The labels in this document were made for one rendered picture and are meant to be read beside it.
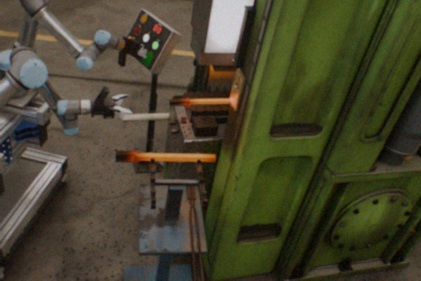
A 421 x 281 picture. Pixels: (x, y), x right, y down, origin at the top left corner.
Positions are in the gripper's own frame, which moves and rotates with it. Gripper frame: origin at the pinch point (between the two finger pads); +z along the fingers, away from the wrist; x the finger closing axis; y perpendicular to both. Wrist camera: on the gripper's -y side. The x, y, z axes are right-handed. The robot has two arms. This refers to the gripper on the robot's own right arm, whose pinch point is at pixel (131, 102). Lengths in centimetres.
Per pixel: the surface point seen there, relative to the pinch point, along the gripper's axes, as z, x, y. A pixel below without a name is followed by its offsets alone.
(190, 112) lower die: 30.7, 5.9, 3.0
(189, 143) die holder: 27.7, 22.1, 10.6
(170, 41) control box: 27, -42, -14
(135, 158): -2.3, 41.0, 0.6
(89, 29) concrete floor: -12, -288, 100
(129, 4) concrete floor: 43, -367, 100
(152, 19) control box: 19, -60, -19
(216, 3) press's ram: 33, 13, -60
